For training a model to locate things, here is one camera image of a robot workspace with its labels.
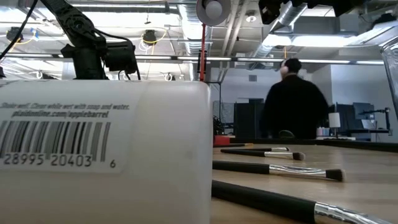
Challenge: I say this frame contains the thin brush with tan end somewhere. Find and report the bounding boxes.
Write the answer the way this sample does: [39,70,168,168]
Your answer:
[213,142,254,148]

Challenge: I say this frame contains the white cylindrical lamp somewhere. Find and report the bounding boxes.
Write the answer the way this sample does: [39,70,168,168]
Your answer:
[328,112,341,139]

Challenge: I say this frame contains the clear plastic bin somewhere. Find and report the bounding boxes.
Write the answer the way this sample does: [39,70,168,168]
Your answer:
[379,37,398,121]

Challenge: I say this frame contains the white paint bottle with barcode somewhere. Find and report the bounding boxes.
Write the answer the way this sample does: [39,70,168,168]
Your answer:
[0,79,214,224]

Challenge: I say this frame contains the black partition screens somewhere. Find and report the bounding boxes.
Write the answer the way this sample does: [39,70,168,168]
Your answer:
[233,98,265,139]

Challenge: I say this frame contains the black paint brush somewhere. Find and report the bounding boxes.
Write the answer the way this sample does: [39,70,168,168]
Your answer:
[213,160,345,182]
[220,148,306,162]
[211,180,393,224]

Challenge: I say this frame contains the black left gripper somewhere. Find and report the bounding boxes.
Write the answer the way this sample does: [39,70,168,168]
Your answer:
[60,43,108,80]

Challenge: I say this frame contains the person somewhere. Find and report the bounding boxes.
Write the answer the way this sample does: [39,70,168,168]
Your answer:
[259,57,330,140]

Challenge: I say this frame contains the silver ventilation duct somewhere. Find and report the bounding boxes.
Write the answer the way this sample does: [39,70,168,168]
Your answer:
[248,0,315,60]

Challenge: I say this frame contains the long linear light bar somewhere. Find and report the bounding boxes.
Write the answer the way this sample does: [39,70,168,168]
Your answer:
[0,53,398,65]

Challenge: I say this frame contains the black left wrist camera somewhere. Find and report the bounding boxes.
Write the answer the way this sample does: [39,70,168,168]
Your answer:
[104,41,140,75]

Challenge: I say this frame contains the red desk lamp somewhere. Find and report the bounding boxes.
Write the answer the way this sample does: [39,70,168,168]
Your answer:
[195,0,233,148]

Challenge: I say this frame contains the thin black liner brush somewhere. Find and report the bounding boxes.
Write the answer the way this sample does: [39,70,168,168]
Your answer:
[231,146,290,152]

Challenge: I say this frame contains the black table frame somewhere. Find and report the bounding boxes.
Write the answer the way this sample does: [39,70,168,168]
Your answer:
[229,138,398,153]

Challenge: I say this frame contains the black ceiling cable reel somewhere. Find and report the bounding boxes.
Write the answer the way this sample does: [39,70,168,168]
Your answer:
[6,26,40,52]
[138,29,167,52]

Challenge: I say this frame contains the grey-blue monitor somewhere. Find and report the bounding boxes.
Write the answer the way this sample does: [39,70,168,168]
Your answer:
[353,102,376,121]

